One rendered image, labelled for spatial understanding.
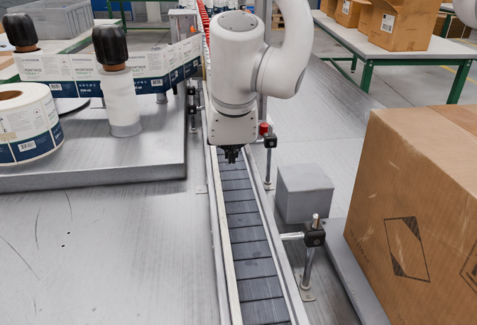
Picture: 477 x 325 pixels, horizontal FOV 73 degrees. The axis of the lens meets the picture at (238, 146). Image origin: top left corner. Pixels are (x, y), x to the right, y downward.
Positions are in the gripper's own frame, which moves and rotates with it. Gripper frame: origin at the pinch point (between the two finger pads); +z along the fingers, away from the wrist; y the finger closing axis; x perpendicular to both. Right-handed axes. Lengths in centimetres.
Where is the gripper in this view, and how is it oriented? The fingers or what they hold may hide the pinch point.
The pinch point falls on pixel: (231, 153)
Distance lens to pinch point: 72.4
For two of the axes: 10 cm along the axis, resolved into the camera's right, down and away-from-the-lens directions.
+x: 1.3, 7.6, -6.3
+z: -0.5, 6.4, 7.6
